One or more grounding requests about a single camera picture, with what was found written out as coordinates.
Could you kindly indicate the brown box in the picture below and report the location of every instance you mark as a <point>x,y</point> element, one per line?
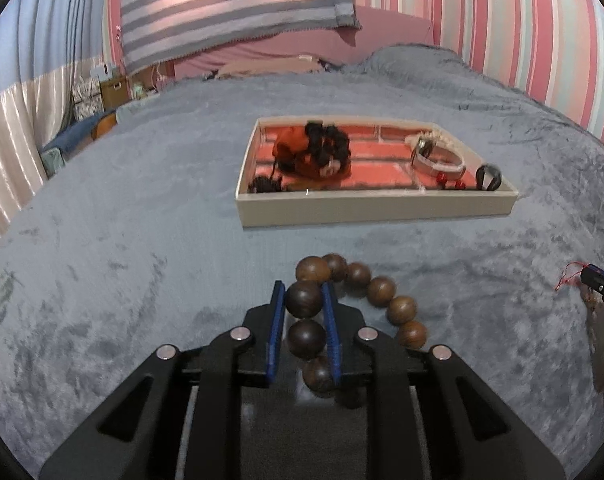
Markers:
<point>114,94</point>

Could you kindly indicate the patterned storage box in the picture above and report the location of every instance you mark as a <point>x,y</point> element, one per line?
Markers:
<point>88,100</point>

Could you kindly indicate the beige jewelry tray red lining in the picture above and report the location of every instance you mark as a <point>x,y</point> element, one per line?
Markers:
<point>371,210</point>

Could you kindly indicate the blue striped curtain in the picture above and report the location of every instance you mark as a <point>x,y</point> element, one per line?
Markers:
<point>47,15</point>

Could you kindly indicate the small green item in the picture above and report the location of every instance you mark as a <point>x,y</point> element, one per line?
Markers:
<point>139,91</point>

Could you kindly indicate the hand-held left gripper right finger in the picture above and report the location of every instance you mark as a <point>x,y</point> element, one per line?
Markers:
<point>333,340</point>

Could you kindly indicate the blue cushion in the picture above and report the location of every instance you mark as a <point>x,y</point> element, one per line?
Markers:
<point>74,132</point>

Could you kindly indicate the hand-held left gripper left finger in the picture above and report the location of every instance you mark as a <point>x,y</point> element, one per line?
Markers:
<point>277,335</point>

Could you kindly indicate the silver bangle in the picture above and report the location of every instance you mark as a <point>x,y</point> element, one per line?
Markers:
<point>431,164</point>

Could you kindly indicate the pink pillow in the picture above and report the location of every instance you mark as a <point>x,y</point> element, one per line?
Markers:
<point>391,30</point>

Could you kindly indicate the grey pink striped cloth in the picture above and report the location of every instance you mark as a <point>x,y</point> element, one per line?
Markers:
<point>222,10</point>

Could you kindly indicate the grey plush blanket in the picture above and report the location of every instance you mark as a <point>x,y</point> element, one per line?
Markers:
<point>132,210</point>

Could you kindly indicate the white satin curtain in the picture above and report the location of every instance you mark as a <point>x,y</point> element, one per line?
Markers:
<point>12,160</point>

